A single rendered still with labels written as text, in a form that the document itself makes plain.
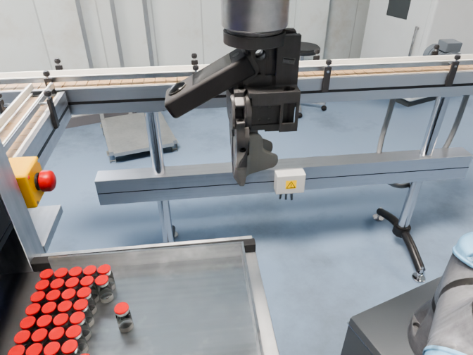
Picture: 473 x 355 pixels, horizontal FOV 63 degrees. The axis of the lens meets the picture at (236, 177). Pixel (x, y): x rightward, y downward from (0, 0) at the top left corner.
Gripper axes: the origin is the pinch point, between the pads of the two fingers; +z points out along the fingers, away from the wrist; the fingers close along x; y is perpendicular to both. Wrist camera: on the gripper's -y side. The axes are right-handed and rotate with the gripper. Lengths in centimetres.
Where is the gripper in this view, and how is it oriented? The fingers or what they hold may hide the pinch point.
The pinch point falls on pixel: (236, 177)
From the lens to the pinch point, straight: 54.4
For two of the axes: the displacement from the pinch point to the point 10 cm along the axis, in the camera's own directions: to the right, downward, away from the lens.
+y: 9.9, -0.7, 1.0
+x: -1.3, -5.5, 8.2
